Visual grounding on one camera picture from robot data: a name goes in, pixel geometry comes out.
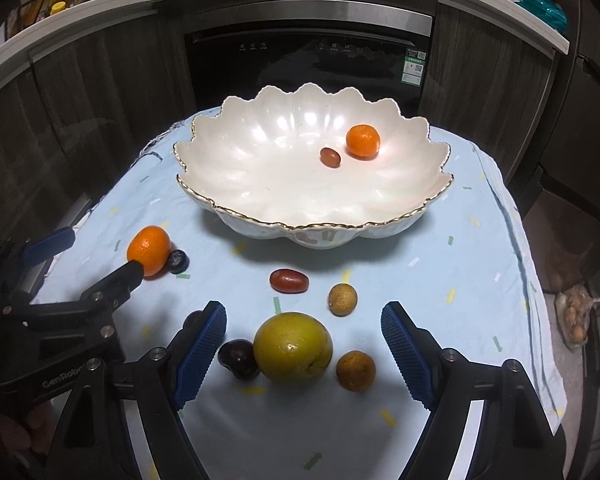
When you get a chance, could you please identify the white scalloped ceramic bowl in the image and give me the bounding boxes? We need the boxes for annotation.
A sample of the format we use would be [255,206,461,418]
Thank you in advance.
[173,82,454,251]

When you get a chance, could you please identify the blueberry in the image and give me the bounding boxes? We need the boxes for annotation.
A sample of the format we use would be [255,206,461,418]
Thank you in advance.
[166,249,190,275]

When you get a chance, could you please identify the dark grey refrigerator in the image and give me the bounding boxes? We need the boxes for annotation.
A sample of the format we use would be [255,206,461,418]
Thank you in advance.
[510,0,600,301]

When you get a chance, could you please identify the black built-in dishwasher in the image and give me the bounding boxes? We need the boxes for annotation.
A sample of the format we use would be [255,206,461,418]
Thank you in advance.
[182,0,438,116]

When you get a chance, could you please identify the yellow-green pear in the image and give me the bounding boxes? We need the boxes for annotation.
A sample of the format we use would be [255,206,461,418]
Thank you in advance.
[253,312,334,386]

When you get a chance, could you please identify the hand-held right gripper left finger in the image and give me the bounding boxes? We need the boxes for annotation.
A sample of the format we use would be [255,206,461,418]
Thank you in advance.
[45,301,228,480]

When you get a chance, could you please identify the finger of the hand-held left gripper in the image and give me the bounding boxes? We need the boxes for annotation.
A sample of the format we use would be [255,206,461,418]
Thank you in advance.
[77,259,146,317]
[20,227,77,281]

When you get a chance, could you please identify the clear bag of nuts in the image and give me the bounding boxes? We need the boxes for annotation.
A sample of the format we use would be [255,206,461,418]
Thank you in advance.
[554,284,600,348]

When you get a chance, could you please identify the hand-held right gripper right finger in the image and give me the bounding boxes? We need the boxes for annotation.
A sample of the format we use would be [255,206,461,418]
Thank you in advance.
[381,301,566,480]

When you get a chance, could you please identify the dark wooden cabinet door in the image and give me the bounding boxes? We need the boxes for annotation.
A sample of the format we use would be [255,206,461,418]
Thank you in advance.
[30,10,191,221]
[420,2,556,201]

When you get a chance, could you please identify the light blue patterned tablecloth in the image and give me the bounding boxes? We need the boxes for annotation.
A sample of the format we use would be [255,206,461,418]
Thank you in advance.
[30,105,568,480]

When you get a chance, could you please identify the person's left hand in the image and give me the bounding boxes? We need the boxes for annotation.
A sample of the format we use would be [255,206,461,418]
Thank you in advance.
[0,395,56,461]

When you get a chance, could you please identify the orange mandarin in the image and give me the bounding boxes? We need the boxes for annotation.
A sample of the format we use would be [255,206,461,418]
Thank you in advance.
[346,124,382,161]
[126,225,173,277]

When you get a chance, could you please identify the teal plastic bag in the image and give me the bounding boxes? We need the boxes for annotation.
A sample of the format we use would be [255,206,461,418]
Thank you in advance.
[510,0,568,33]

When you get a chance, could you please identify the white kitchen countertop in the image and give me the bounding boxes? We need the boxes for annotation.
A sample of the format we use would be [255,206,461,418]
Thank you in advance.
[0,0,571,106]

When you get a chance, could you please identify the brown longan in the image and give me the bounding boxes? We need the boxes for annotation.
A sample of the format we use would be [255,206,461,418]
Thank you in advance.
[336,350,377,392]
[328,283,357,317]

